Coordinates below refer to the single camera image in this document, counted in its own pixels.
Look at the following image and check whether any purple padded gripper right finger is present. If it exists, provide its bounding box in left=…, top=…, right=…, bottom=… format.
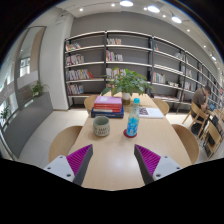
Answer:
left=134, top=145, right=182, bottom=185

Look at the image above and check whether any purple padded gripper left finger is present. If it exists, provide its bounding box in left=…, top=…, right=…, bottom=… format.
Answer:
left=44, top=144, right=93, bottom=186

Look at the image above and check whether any clear water bottle blue cap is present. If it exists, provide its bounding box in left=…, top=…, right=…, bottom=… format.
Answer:
left=126, top=98, right=140, bottom=137

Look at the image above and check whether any wooden chair near left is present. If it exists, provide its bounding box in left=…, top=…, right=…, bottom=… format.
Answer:
left=49, top=126, right=82, bottom=162

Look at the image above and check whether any wooden chair near right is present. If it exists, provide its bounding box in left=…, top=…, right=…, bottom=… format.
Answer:
left=172, top=124, right=199, bottom=164

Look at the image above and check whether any dark red round coaster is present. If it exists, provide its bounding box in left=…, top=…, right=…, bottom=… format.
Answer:
left=123, top=129, right=137, bottom=138

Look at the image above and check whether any grey-green ceramic mug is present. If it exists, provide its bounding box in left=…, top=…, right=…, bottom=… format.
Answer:
left=93, top=116, right=110, bottom=137

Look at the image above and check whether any open white magazine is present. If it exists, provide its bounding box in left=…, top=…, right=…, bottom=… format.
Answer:
left=139, top=107, right=164, bottom=119

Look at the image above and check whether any wooden chair far right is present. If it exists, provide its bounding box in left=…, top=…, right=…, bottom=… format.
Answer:
left=153, top=98, right=169, bottom=115

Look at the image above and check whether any wooden chair with bag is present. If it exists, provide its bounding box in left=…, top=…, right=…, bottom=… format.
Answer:
left=199, top=123, right=222, bottom=159

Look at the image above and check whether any wooden chair far end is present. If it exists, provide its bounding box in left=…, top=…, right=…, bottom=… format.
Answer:
left=84, top=95, right=97, bottom=113

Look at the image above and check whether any wooden chair under man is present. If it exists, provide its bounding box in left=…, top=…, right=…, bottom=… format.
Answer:
left=185, top=103, right=208, bottom=135

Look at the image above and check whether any stack of red books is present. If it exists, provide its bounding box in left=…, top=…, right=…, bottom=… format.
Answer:
left=91, top=96, right=124, bottom=118

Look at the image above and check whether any seated man brown shirt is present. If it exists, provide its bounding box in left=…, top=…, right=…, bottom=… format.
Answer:
left=191, top=85, right=211, bottom=134

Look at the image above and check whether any small plant by window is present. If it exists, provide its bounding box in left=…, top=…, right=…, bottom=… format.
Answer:
left=31, top=81, right=48, bottom=98

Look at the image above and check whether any potted green plant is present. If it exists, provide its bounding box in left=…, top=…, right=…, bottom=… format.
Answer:
left=101, top=68, right=154, bottom=105

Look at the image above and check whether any large grey bookshelf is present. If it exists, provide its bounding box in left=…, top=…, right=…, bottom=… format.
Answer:
left=64, top=30, right=222, bottom=111

